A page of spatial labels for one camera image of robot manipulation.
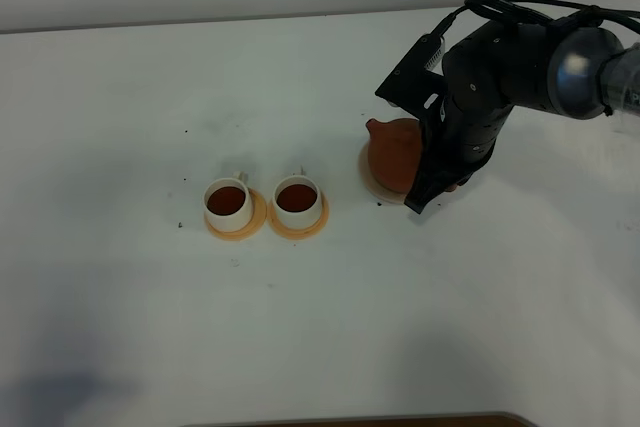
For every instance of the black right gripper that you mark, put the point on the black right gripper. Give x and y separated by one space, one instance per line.
456 144

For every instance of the brown clay teapot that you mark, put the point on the brown clay teapot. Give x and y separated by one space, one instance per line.
394 152

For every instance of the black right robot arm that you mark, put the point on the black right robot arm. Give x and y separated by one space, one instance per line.
582 75

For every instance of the beige round teapot coaster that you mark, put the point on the beige round teapot coaster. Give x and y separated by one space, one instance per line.
372 182

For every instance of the right orange cup coaster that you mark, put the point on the right orange cup coaster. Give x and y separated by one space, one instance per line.
320 219

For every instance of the orange cup coaster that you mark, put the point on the orange cup coaster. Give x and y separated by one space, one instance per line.
320 219
254 225

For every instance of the right white teacup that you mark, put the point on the right white teacup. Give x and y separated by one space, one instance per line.
297 202

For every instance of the white teacup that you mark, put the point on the white teacup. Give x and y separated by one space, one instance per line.
228 204
297 202

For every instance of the left orange cup coaster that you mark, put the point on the left orange cup coaster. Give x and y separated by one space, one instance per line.
254 225

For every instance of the left white teacup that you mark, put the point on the left white teacup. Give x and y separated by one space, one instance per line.
228 204

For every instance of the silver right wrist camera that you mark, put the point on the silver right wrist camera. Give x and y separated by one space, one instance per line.
412 82

